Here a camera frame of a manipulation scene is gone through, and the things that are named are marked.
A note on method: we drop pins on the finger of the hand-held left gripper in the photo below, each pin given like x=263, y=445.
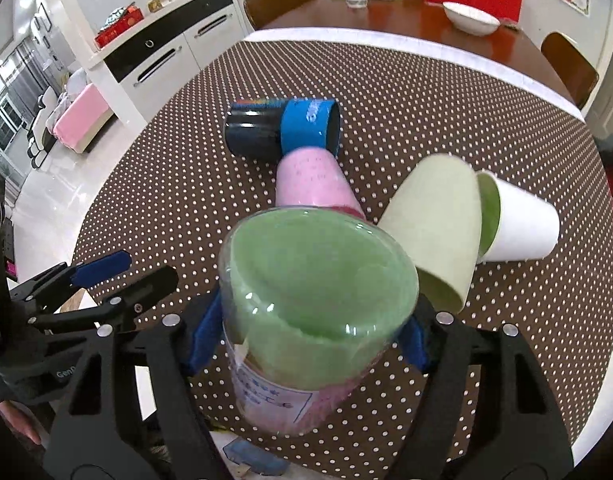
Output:
x=102, y=266
x=146, y=287

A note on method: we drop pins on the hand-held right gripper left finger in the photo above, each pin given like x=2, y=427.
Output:
x=206, y=332

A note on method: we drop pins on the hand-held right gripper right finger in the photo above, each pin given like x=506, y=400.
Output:
x=414, y=346

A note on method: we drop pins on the clear plastic cup green inside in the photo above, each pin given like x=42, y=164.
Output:
x=316, y=280

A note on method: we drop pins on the light green cup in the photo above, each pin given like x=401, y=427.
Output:
x=436, y=225

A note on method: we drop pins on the white paper cup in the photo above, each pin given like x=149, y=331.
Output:
x=523, y=225

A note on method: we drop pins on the pink cup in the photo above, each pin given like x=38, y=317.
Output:
x=314, y=180

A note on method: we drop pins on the black and blue cup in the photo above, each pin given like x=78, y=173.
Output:
x=271, y=127

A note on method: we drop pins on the person's left hand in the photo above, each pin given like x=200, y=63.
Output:
x=17, y=420

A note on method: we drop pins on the blue plastic piece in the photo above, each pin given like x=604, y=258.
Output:
x=256, y=457

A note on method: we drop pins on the pink covered sofa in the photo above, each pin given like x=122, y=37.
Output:
x=79, y=120

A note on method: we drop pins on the white and black sideboard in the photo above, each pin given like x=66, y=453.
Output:
x=156, y=50

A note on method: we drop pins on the brown polka dot tablecloth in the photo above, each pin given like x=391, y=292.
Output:
x=396, y=110

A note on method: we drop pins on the brown chair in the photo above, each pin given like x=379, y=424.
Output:
x=279, y=2
x=571, y=67

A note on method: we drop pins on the wooden dining table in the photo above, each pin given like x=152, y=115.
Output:
x=401, y=17

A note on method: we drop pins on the white bowl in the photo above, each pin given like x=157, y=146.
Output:
x=470, y=17

